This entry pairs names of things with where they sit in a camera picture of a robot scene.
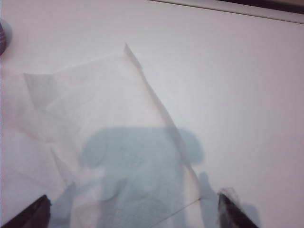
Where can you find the taped black right gripper right finger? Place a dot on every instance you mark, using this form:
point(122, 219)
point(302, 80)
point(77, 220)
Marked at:
point(232, 211)

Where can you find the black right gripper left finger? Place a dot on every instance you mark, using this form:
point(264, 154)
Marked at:
point(33, 213)

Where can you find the white tissue sheet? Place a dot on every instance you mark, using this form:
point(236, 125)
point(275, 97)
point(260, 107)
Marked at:
point(107, 95)

